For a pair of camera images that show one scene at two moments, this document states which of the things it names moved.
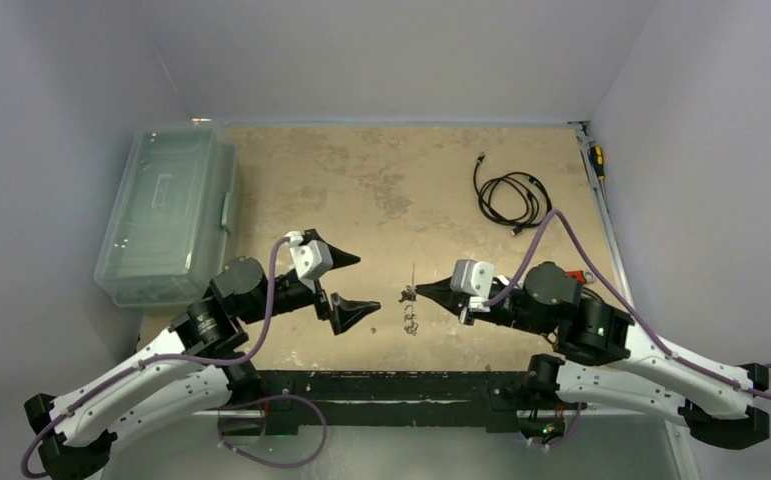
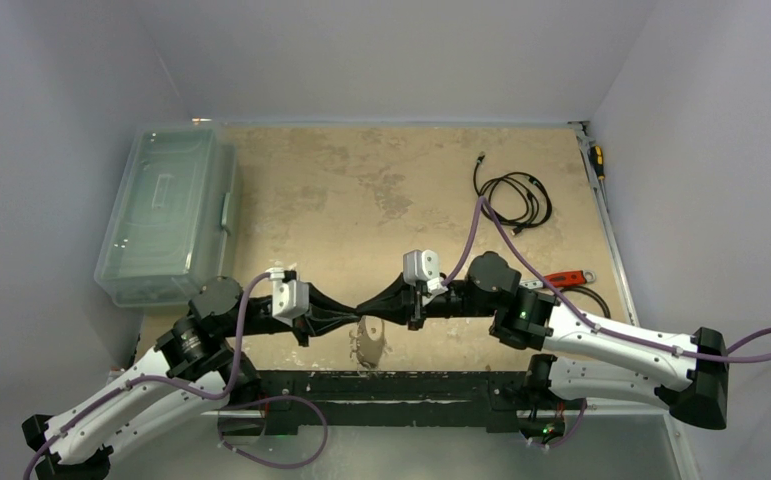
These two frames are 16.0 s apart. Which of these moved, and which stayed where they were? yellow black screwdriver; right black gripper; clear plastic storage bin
Moved: right black gripper
Stayed: clear plastic storage bin; yellow black screwdriver
